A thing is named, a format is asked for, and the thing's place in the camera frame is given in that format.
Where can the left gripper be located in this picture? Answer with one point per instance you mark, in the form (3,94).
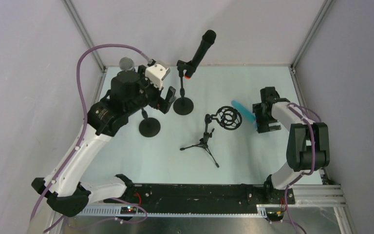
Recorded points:
(161,99)

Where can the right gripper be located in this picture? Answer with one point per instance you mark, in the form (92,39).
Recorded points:
(263,115)

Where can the black fork clip stand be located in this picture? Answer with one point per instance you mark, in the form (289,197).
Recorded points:
(183,105)

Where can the blue microphone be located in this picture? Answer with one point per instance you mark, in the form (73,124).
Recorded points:
(249,116)

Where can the black ring clip stand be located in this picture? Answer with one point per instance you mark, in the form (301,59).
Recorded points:
(149,126)

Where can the black tripod shock mount stand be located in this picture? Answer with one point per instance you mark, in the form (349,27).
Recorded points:
(227,118)

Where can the purple glitter microphone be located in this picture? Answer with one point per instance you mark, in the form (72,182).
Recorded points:
(127,64)

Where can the black microphone orange end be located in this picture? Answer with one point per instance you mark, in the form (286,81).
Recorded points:
(207,41)

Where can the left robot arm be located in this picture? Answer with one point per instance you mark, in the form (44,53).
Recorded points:
(129,92)

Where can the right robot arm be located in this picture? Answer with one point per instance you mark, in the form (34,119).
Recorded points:
(308,147)

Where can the right controller board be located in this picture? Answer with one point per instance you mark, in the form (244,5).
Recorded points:
(275,216)

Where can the controller board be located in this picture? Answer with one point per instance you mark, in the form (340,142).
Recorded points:
(275,216)
(128,210)

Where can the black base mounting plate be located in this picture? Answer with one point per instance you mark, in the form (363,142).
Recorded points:
(204,199)

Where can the left controller board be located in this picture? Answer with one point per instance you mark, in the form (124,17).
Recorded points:
(128,210)

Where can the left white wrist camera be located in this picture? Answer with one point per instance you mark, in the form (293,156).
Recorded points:
(156,74)

